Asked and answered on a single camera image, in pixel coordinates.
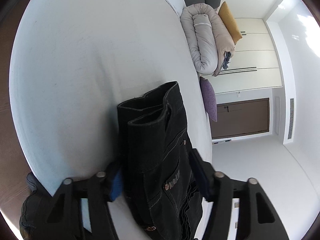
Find white wall vent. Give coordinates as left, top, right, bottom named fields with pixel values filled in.
left=287, top=98, right=294, bottom=140

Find dark cloth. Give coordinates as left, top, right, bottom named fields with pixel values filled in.
left=19, top=172, right=83, bottom=240

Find beige folded duvet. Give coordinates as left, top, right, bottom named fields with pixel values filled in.
left=180, top=4, right=236, bottom=77

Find white wardrobe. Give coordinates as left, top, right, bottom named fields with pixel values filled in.
left=200, top=17, right=283, bottom=94

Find brown door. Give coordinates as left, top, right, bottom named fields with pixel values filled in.
left=210, top=97, right=270, bottom=139

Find purple pillow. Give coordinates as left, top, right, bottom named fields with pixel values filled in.
left=200, top=77, right=217, bottom=122

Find black pants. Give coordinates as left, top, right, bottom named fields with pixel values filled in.
left=117, top=81, right=204, bottom=240

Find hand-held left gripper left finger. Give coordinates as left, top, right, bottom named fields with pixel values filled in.
left=39, top=162, right=123, bottom=240

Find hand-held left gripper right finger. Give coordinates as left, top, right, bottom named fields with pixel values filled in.
left=190, top=149, right=286, bottom=240

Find white bed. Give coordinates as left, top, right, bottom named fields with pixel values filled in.
left=9, top=0, right=213, bottom=240

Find yellow pillow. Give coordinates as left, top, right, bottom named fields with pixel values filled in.
left=218, top=1, right=243, bottom=43

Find folded blue clothes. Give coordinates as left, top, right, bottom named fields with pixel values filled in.
left=222, top=51, right=234, bottom=70

